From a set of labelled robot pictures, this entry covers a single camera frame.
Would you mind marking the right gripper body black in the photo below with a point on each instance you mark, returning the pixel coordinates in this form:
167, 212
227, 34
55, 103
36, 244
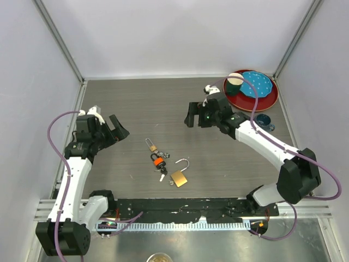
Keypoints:
214, 119

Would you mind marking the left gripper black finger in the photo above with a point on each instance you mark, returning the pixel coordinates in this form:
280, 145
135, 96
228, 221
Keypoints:
106, 140
119, 132

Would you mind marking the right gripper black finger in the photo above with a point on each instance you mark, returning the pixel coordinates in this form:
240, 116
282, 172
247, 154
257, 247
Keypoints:
203, 118
193, 110

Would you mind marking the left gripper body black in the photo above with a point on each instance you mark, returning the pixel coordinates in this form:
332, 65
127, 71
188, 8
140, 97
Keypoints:
101, 129

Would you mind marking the small brass padlock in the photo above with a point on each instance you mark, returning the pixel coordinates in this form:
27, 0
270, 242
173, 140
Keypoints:
150, 145

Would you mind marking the large brass padlock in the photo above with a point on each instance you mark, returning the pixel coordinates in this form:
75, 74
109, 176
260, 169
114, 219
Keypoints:
178, 177

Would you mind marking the small padlock key bunch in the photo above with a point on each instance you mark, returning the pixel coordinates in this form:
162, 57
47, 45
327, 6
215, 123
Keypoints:
162, 154

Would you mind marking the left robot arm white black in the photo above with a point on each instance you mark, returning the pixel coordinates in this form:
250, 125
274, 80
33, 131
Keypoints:
68, 228

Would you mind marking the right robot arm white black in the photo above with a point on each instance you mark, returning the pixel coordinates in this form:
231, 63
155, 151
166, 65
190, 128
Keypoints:
298, 174

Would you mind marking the red round tray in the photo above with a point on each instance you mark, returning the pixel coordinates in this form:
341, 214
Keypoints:
242, 102

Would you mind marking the dark green cup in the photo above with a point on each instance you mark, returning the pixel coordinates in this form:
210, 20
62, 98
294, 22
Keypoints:
233, 84

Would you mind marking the dark blue mug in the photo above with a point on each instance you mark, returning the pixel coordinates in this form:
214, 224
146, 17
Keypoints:
264, 121

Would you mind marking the orange black padlock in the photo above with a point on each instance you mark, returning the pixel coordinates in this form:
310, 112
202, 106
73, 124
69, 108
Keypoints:
158, 161

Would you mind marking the blue dotted plate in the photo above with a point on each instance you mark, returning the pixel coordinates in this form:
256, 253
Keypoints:
261, 83

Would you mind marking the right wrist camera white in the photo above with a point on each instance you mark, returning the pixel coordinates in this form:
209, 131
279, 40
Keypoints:
208, 90

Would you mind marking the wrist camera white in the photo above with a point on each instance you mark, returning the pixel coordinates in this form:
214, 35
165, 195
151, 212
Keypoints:
95, 110
208, 90

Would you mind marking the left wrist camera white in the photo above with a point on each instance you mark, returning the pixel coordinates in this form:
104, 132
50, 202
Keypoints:
95, 110

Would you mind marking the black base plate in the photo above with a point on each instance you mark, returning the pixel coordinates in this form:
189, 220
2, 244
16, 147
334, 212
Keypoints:
186, 210

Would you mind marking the white slotted cable duct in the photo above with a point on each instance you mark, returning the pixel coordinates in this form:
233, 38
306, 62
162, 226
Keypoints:
199, 226

